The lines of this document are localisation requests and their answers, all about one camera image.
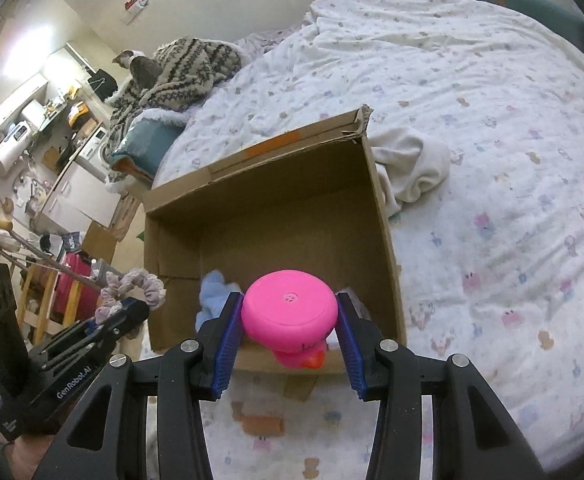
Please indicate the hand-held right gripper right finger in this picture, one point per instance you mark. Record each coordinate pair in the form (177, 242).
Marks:
(349, 350)

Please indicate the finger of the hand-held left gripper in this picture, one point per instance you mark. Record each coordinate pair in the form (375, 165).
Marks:
(72, 340)
(129, 317)

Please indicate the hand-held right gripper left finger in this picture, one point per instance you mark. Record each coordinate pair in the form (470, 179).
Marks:
(227, 345)

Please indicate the pale pink scrunchie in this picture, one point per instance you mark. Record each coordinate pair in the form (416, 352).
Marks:
(144, 282)

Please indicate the white fluffy cloth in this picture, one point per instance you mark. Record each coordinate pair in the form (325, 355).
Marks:
(357, 302)

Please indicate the light blue fluffy cloth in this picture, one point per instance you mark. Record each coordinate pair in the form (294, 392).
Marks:
(214, 295)

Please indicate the pink rubber duck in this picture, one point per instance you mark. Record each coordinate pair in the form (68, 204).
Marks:
(287, 305)

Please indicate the brown cardboard box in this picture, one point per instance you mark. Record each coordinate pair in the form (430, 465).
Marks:
(282, 220)

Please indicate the person's left forearm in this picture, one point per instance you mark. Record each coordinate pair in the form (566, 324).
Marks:
(22, 457)

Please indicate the yellow wooden chair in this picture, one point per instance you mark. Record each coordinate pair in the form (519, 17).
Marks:
(37, 305)

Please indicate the red bag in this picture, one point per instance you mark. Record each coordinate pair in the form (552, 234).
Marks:
(74, 280)

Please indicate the brown translucent wrapper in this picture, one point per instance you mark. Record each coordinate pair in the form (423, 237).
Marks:
(299, 387)

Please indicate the cardboard box on floor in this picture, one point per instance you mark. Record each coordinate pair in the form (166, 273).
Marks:
(99, 245)

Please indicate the brown cardboard piece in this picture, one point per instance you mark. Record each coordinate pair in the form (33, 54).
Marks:
(262, 424)

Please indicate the white cabinet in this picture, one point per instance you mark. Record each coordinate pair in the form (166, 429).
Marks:
(77, 200)

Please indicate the white washing machine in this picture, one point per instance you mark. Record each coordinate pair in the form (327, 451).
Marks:
(97, 147)

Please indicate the teal cushion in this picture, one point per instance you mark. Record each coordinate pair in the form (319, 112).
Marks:
(147, 142)

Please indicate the white towel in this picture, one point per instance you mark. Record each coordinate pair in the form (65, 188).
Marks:
(412, 165)

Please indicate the white microwave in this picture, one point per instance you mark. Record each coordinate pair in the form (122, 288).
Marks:
(19, 132)

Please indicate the dark garment on hanger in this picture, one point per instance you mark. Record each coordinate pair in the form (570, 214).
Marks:
(103, 85)

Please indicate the grey and white cat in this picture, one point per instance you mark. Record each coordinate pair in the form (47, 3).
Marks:
(139, 67)

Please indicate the patterned knit blanket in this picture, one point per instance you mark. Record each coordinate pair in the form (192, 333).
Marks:
(192, 67)

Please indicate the teal headboard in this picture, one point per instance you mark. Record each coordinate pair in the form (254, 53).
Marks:
(532, 2)

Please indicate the red and white wall ornament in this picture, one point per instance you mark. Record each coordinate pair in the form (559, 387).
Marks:
(134, 9)

